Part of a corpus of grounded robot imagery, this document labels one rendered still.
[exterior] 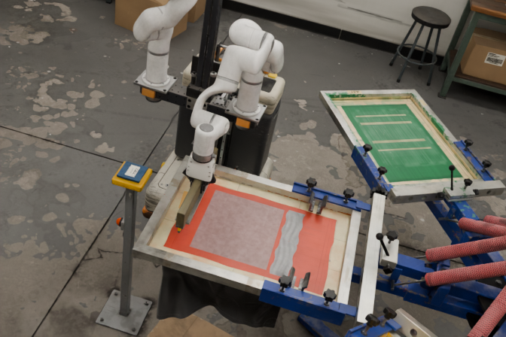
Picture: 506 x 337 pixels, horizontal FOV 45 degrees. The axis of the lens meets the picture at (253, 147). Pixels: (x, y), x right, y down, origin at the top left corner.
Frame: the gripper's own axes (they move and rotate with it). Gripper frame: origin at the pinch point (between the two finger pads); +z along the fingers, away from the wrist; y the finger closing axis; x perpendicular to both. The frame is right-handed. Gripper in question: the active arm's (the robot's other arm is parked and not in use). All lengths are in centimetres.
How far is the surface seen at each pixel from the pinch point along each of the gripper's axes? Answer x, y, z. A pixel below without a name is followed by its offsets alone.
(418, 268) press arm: 3, -88, 6
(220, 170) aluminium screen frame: -25.1, -2.9, 11.2
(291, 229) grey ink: -6.5, -38.9, 13.9
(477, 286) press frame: 0, -111, 8
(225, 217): -2.3, -12.4, 14.4
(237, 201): -13.1, -14.5, 14.5
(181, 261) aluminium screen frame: 28.4, -4.6, 10.5
